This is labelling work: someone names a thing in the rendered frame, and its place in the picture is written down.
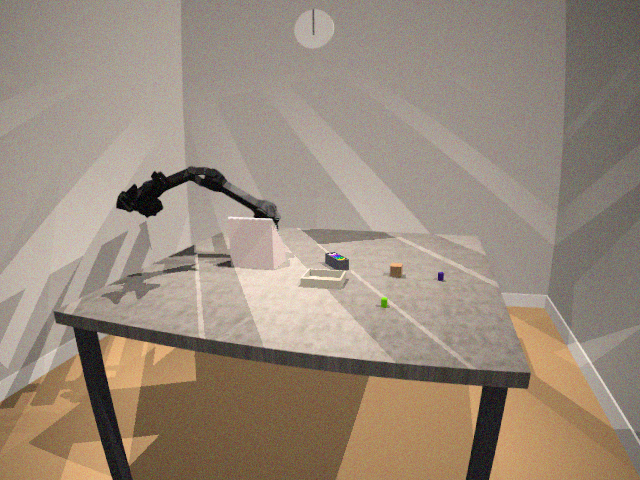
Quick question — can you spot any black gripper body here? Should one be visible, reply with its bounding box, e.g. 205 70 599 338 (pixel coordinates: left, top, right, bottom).
119 171 170 213

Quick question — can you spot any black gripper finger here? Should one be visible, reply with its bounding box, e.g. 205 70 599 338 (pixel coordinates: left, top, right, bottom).
151 171 167 187
123 184 139 206

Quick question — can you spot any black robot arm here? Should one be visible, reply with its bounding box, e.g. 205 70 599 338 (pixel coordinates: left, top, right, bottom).
134 167 281 230

